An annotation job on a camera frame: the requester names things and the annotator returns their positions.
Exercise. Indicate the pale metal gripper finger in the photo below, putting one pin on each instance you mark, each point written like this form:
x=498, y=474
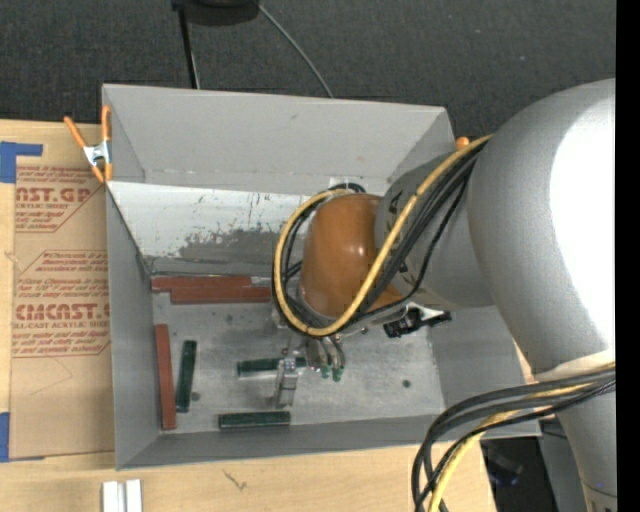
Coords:
x=290, y=385
x=278, y=392

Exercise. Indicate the dark green flat block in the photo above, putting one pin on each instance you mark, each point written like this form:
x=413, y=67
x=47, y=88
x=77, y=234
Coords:
x=186, y=375
x=254, y=420
x=257, y=366

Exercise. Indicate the red-brown flat block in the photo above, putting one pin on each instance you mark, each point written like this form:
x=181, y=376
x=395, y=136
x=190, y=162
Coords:
x=200, y=283
x=165, y=380
x=220, y=296

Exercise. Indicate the brown cardboard board, red print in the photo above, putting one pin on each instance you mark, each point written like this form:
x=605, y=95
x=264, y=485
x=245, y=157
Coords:
x=55, y=390

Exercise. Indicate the grey metal bin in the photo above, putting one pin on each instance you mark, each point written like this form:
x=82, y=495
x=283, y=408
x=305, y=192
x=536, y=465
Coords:
x=225, y=145

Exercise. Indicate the black cylinder on white bracket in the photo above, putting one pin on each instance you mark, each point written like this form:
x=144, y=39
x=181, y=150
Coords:
x=406, y=322

